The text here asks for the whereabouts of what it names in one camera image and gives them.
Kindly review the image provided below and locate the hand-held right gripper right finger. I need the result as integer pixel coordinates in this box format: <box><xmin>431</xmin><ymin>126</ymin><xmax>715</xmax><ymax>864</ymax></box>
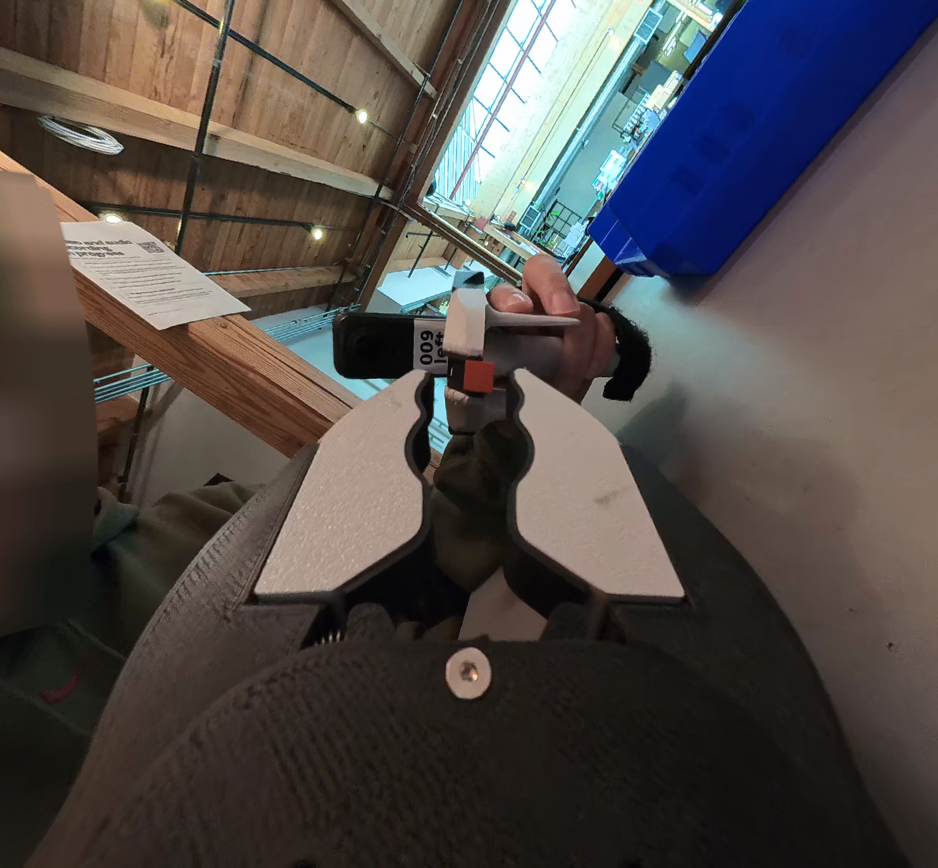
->
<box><xmin>506</xmin><ymin>368</ymin><xmax>686</xmax><ymax>604</ymax></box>

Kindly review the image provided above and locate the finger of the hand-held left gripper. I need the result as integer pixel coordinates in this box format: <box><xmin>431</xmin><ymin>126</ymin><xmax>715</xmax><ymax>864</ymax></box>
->
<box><xmin>443</xmin><ymin>388</ymin><xmax>509</xmax><ymax>434</ymax></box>
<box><xmin>445</xmin><ymin>286</ymin><xmax>490</xmax><ymax>361</ymax></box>

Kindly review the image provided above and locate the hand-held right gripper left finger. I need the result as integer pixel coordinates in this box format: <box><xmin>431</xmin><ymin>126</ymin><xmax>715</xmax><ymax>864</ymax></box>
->
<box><xmin>253</xmin><ymin>371</ymin><xmax>435</xmax><ymax>604</ymax></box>

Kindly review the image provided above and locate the person's left hand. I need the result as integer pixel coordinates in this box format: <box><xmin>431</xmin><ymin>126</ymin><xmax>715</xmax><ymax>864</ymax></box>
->
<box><xmin>487</xmin><ymin>252</ymin><xmax>621</xmax><ymax>401</ymax></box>

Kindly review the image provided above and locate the white paper notice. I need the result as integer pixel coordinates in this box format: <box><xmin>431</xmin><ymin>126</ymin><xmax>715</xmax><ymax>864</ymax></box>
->
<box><xmin>61</xmin><ymin>221</ymin><xmax>251</xmax><ymax>331</ymax></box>

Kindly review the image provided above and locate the empty blue bin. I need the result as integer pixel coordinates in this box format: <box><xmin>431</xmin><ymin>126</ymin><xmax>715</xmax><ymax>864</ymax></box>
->
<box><xmin>588</xmin><ymin>0</ymin><xmax>938</xmax><ymax>277</ymax></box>

